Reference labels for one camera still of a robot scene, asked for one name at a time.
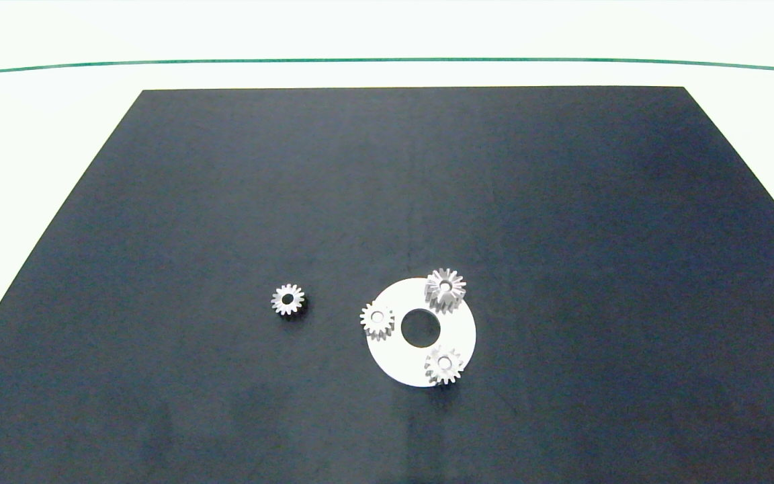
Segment small steel gear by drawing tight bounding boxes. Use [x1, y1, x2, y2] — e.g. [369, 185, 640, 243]
[359, 302, 396, 341]
[424, 346, 465, 386]
[270, 283, 306, 317]

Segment round white plate with pins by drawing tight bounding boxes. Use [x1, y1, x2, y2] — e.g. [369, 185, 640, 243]
[365, 277, 477, 388]

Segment dark mat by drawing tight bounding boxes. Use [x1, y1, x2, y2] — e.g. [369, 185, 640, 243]
[0, 86, 774, 484]

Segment large steel gear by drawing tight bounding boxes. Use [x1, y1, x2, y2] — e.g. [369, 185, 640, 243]
[425, 268, 468, 315]

